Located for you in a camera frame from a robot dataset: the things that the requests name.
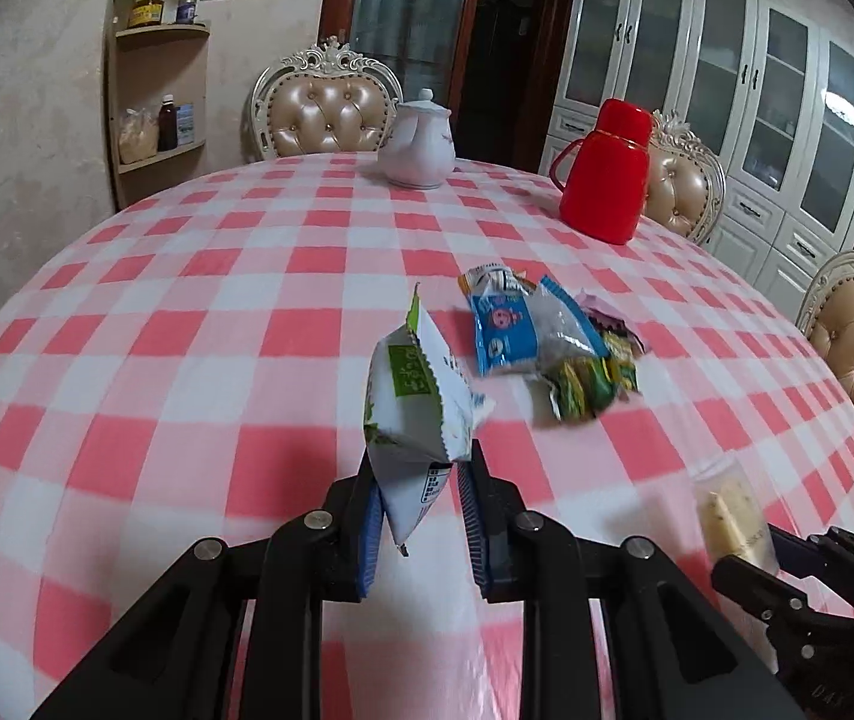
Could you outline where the right beige tufted chair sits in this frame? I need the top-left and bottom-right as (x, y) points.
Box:
(643, 110), (726, 245)

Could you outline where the far beige tufted chair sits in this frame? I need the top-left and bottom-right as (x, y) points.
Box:
(241, 36), (404, 161)

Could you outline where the small blue snack packet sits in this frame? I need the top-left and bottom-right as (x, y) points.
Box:
(468, 277), (610, 376)

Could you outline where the silver orange snack packet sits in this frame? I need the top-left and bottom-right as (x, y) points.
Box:
(458, 263), (537, 298)

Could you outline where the yellow jar on shelf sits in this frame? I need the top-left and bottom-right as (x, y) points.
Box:
(127, 0), (164, 29)

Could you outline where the red white checkered tablecloth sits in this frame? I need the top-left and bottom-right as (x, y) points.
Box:
(0, 154), (854, 718)

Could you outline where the pink snack packet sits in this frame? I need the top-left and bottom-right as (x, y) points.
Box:
(575, 291), (646, 356)

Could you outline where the white glass-door cabinet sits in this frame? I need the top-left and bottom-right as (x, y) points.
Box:
(541, 0), (854, 316)

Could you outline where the dark wooden glass door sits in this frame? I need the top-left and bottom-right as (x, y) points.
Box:
(319, 0), (573, 172)

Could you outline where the white green milk packet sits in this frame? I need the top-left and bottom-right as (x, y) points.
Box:
(363, 294), (495, 550)

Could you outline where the wooden corner shelf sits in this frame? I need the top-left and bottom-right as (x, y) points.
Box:
(104, 23), (210, 210)

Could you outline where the dark bottle on shelf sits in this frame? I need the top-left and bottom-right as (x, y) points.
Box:
(157, 93), (178, 151)

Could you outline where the clear biscuit packet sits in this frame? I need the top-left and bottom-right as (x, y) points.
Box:
(694, 454), (778, 574)

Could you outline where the red thermos jug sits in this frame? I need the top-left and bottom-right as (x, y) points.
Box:
(549, 98), (653, 245)

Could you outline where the white ceramic teapot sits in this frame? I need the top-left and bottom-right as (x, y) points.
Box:
(378, 88), (456, 190)

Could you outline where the small blue box on shelf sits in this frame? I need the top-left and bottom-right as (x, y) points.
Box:
(176, 103), (196, 146)

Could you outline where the bagged food on shelf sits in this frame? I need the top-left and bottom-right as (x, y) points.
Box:
(118, 107), (158, 164)

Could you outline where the green candy packet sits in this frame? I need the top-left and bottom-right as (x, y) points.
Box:
(599, 328), (645, 397)
(544, 358), (619, 422)

